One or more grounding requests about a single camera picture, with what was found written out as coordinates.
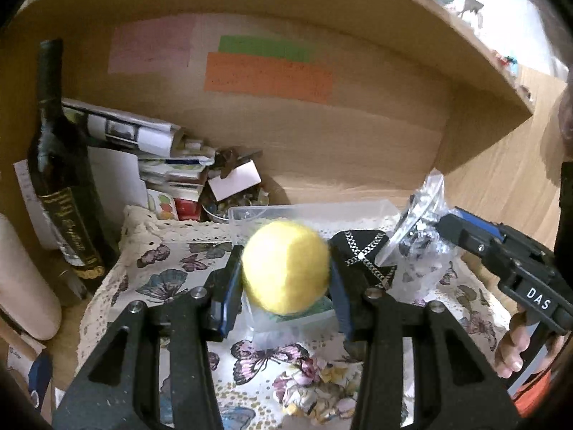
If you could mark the clear plastic bag with cord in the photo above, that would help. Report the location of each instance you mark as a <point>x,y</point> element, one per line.
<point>420,254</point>

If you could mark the green striped knit sock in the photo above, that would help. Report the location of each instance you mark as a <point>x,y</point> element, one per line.
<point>322,305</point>

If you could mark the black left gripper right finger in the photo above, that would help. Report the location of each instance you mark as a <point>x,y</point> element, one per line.
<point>356,313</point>

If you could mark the butterfly print lace cloth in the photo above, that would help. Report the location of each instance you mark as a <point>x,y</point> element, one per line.
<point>162,260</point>

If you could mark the wooden shelf board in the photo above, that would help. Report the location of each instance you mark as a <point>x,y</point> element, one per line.
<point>418,29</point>

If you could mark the pink sticky note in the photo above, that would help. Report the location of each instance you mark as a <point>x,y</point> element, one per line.
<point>151,45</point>

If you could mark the orange sticky note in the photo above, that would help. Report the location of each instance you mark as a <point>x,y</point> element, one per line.
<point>267,76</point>

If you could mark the bowl of small stones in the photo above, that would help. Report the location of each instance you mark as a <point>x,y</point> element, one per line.
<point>218,211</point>

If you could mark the blue white packet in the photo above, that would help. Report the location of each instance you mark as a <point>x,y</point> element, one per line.
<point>33,376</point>

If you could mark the person's right hand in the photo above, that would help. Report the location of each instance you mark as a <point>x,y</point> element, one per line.
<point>507,356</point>

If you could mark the black pouch with silver chain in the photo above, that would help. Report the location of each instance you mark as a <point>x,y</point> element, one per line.
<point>358,250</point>

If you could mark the floral fabric scrunchie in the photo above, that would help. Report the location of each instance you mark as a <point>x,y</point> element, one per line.
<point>319,390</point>

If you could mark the white folded card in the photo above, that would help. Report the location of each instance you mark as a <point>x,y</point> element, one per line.
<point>239,179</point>

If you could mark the fruit print card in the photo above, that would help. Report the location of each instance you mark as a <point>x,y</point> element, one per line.
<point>162,205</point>

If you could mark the stack of papers and booklets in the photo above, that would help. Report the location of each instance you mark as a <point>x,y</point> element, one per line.
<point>130,152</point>

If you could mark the green sticky note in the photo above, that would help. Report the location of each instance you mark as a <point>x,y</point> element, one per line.
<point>255,46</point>

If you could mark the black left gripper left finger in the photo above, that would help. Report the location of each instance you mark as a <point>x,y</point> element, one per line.
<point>225,287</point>

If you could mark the yellow white felt ball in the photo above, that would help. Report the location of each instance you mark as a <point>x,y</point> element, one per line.
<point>285,267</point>

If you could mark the small red box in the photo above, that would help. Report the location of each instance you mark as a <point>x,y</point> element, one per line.
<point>187,209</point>

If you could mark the dark wine bottle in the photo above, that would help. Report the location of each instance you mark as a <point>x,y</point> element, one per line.
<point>62,179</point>

